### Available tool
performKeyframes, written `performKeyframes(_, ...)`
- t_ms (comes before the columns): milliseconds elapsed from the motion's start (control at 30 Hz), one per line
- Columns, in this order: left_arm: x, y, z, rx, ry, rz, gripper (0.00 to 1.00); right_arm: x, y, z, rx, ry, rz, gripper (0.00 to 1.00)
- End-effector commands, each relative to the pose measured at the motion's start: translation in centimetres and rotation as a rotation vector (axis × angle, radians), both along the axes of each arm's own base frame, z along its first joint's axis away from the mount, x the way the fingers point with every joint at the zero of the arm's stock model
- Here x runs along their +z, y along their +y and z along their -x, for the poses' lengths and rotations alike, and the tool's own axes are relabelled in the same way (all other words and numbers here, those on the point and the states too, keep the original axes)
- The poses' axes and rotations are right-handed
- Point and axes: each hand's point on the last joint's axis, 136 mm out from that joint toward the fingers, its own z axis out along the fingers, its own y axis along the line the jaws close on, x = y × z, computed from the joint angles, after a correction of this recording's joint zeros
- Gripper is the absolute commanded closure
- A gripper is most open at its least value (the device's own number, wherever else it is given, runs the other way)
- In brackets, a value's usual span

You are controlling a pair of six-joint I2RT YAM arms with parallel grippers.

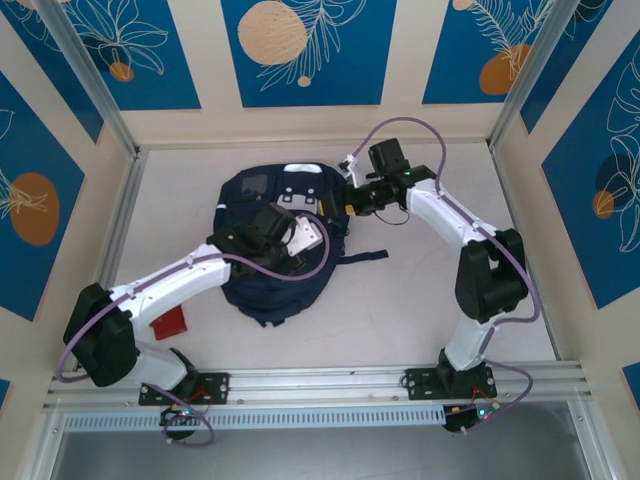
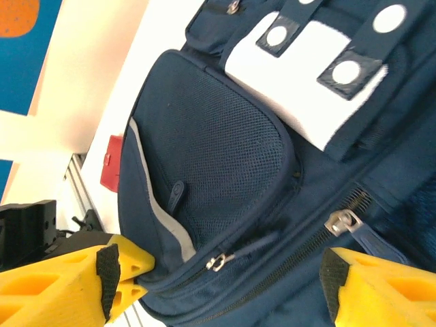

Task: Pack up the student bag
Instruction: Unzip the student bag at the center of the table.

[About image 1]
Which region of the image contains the aluminium table side rail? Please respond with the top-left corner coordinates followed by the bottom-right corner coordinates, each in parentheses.
top-left (489, 144), bottom-right (564, 361)
top-left (74, 147), bottom-right (149, 372)

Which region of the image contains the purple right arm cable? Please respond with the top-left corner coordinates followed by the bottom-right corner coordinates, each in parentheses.
top-left (352, 115), bottom-right (541, 435)

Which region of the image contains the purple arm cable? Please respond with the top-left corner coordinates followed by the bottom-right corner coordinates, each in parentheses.
top-left (352, 115), bottom-right (541, 435)
top-left (57, 214), bottom-right (334, 446)

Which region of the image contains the long aluminium mounting rail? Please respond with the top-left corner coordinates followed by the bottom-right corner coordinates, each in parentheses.
top-left (42, 362), bottom-right (596, 409)

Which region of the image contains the aluminium frame post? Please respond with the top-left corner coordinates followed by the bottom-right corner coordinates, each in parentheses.
top-left (487, 0), bottom-right (616, 154)
top-left (34, 0), bottom-right (141, 159)

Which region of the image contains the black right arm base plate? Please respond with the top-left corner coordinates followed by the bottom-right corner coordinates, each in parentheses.
top-left (405, 366), bottom-right (499, 401)

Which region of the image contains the small controller circuit board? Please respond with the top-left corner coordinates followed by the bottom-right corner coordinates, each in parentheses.
top-left (159, 405), bottom-right (204, 427)
top-left (443, 404), bottom-right (501, 434)

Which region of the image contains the navy blue student backpack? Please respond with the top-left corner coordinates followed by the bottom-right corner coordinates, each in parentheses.
top-left (215, 162), bottom-right (390, 329)

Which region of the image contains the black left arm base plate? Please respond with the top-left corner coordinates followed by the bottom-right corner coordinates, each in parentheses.
top-left (138, 370), bottom-right (231, 406)

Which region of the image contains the red wallet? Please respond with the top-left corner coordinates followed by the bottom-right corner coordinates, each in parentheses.
top-left (152, 305), bottom-right (189, 341)

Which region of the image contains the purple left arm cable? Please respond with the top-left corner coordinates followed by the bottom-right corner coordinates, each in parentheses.
top-left (57, 214), bottom-right (334, 446)

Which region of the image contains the white slotted cable duct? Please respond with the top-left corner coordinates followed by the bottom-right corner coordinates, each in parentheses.
top-left (64, 404), bottom-right (446, 432)

